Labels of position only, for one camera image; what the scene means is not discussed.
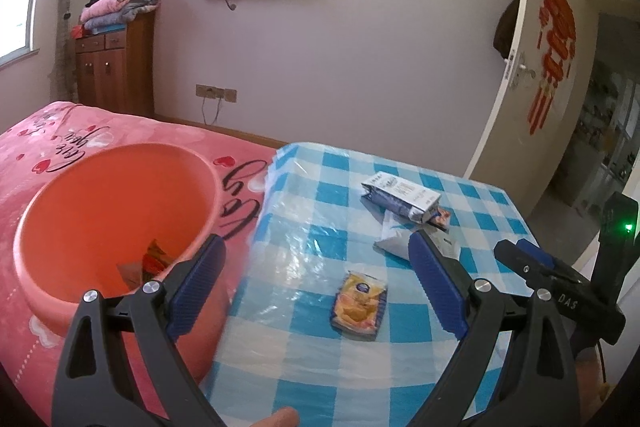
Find pink heart print bedspread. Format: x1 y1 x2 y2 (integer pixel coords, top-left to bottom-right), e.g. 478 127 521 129
0 101 281 427

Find dark hanging coat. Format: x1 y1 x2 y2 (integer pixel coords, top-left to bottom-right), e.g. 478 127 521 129
492 0 523 58

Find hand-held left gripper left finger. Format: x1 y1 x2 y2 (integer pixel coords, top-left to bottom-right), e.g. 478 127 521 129
52 234 226 427

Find small orange packet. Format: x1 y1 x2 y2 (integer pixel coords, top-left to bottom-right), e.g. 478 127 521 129
425 207 452 230

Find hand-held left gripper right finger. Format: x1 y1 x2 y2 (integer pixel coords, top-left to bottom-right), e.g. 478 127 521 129
405 231 581 427

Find cluttered shelf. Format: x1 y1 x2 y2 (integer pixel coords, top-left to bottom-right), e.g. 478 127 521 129
570 72 640 188

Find orange plastic bin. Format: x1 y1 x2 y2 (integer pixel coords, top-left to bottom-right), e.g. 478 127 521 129
12 143 228 385

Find wall socket strip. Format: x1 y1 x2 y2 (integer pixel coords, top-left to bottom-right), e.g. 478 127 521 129
195 83 238 104

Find red paper door decoration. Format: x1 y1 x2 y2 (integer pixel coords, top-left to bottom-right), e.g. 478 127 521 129
527 0 576 135

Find yellow biscuit packet clear wrapper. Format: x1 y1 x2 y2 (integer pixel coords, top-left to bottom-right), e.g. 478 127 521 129
329 269 389 342

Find brown wooden cabinet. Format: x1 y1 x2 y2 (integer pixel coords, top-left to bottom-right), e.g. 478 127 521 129
74 12 156 118

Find person's left hand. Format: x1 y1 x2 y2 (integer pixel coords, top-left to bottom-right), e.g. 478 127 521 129
247 407 301 427

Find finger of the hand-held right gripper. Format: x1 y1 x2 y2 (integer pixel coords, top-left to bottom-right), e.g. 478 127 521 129
517 241 588 284
494 239 556 290

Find metal door handle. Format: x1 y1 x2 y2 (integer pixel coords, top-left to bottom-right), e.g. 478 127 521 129
502 49 536 88

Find pile of folded clothes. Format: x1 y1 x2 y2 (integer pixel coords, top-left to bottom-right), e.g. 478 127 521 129
70 0 161 38

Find socket cable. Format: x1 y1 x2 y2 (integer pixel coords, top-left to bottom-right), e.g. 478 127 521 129
200 97 223 128

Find blue white checkered tablecloth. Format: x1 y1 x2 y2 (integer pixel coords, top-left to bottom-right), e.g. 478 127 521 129
200 141 543 427

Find white plastic pouch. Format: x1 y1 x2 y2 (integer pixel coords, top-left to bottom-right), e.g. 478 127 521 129
374 212 426 263

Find white blue milk carton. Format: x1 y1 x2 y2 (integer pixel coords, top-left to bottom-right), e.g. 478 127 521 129
360 172 442 225

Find grey net curtain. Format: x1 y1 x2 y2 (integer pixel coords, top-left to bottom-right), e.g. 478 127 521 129
50 0 88 108

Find white door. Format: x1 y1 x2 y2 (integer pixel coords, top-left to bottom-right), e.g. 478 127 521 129
462 0 588 268

